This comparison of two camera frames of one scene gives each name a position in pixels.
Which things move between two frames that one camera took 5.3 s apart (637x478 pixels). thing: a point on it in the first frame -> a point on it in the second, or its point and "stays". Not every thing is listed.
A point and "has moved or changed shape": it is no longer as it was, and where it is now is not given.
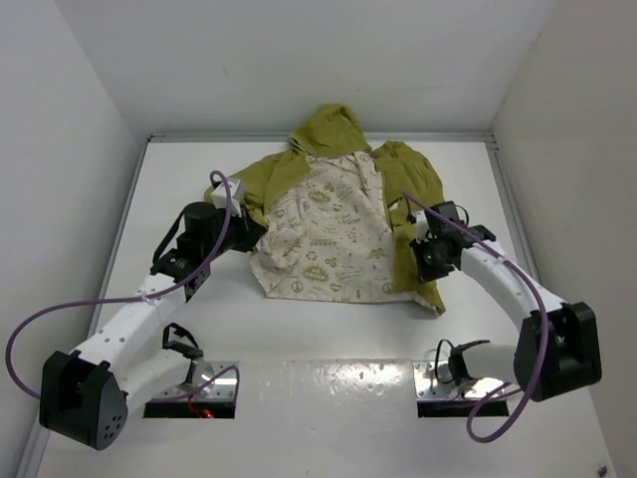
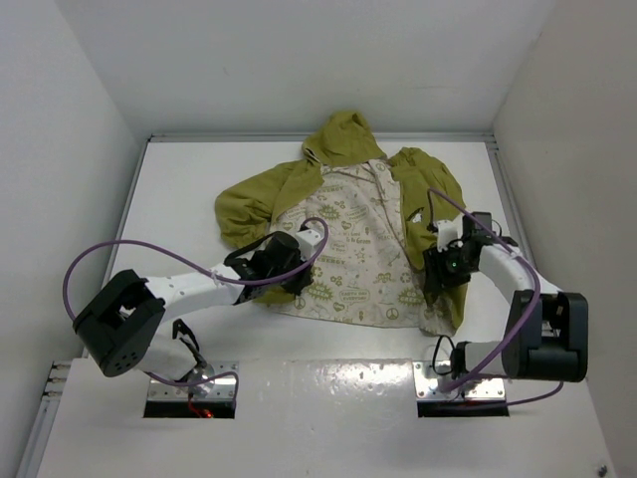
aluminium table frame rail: (410, 137) stays
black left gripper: (249, 231) -> (304, 277)
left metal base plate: (217, 401) stays
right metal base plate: (439, 399) stays
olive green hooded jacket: (337, 210) has moved or changed shape
